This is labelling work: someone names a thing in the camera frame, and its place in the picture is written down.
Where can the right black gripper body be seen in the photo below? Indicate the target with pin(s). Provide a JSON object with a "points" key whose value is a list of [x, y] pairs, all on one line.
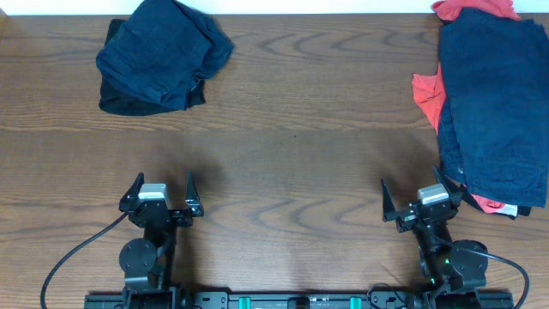
{"points": [[408, 221]]}

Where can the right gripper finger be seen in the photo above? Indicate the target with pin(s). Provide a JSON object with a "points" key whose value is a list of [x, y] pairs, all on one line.
{"points": [[448, 184], [389, 211]]}

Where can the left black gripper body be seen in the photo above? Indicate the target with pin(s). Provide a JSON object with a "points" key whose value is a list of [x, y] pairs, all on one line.
{"points": [[182, 221]]}

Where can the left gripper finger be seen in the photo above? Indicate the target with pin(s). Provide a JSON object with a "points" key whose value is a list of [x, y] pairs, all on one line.
{"points": [[192, 198], [130, 199]]}

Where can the navy blue shorts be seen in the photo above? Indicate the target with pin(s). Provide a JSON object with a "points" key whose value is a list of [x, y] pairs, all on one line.
{"points": [[162, 51], [495, 73]]}

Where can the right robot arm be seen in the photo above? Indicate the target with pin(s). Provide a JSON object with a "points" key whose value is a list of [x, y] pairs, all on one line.
{"points": [[457, 269]]}

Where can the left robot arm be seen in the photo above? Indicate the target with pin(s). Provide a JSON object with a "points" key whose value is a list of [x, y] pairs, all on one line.
{"points": [[147, 261]]}

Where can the folded black garment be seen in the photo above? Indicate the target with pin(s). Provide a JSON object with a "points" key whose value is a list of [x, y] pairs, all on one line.
{"points": [[119, 103]]}

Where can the red printed t-shirt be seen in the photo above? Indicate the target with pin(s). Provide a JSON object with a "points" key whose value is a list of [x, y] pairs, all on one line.
{"points": [[429, 93]]}

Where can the folded navy blue shorts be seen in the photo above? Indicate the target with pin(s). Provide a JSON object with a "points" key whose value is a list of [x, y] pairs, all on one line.
{"points": [[162, 51]]}

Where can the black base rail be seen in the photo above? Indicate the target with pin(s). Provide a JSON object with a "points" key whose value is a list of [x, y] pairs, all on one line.
{"points": [[222, 300]]}

